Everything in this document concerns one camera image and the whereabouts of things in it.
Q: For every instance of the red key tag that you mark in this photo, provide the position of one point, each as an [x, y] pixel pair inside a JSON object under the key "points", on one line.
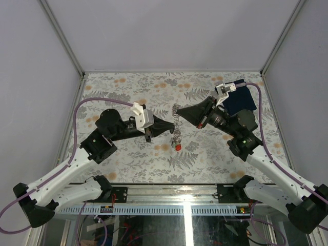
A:
{"points": [[178, 147]]}

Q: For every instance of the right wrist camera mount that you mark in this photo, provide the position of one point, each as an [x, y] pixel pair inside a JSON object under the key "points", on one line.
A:
{"points": [[223, 91]]}

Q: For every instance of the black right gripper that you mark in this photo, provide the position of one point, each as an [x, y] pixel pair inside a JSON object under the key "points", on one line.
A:
{"points": [[198, 114]]}

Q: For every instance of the white slotted cable duct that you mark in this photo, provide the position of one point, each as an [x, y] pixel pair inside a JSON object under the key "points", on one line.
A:
{"points": [[174, 210]]}

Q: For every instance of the dark blue folded cloth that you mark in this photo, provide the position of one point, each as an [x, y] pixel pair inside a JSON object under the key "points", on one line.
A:
{"points": [[239, 100]]}

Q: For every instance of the metal base rail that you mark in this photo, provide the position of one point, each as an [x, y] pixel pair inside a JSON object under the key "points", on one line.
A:
{"points": [[172, 194]]}

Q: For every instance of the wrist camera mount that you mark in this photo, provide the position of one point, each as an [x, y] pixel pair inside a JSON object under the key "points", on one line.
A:
{"points": [[144, 117], [223, 91]]}

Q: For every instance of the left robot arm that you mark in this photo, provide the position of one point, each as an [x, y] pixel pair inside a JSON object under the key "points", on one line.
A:
{"points": [[42, 199]]}

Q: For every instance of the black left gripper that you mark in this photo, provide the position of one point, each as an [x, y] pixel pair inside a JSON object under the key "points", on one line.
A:
{"points": [[160, 126]]}

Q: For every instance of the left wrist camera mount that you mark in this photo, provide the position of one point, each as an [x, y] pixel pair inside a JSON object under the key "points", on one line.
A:
{"points": [[144, 117]]}

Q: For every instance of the large metal keyring disc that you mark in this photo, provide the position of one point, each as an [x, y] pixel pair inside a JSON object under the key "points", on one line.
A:
{"points": [[176, 139]]}

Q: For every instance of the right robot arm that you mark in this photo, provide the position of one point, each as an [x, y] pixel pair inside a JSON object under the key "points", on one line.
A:
{"points": [[303, 202]]}

